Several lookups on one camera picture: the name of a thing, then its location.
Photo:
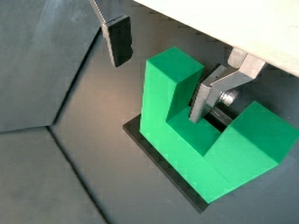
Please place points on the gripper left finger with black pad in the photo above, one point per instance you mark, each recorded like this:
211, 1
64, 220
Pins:
115, 25

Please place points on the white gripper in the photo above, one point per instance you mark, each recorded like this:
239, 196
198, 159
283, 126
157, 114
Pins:
262, 27

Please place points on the black angled fixture bracket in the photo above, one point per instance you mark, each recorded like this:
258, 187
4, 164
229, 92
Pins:
221, 116

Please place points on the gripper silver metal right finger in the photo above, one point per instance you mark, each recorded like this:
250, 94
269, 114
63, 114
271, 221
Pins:
215, 88

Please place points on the green U-shaped block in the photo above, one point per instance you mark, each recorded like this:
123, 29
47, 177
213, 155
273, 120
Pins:
217, 160

